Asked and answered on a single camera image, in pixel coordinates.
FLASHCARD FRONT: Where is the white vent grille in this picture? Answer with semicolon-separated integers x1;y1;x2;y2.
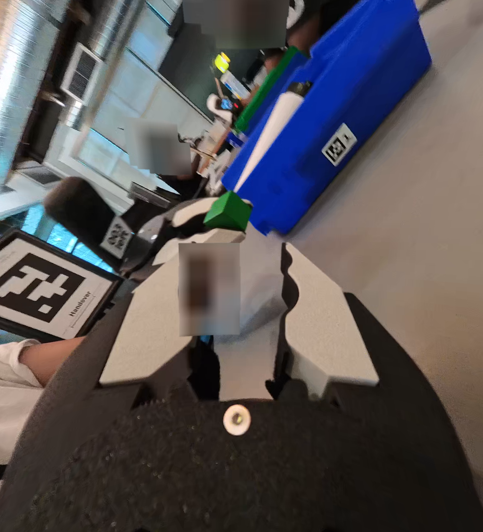
60;43;103;101

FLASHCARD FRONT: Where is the silver ventilation duct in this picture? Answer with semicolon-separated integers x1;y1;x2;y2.
88;0;136;59
0;0;61;196

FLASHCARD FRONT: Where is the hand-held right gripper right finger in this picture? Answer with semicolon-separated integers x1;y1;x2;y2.
266;242;380;401

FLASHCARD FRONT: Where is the black-framed marker sign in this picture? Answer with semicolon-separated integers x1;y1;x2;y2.
0;229;125;342

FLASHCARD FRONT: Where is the green block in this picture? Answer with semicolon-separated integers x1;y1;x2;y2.
203;191;253;232

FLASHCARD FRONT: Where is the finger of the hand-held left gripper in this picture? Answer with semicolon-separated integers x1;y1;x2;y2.
151;229;247;267
170;198;221;228

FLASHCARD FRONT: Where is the white blue container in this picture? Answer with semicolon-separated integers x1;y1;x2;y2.
219;68;251;101

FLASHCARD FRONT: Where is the person's left forearm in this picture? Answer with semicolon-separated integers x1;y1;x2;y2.
20;336;87;388

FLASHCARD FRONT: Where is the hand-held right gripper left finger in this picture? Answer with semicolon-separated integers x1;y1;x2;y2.
99;254;220;401

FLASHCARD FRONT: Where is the white bottle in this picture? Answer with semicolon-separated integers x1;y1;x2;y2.
233;81;314;194

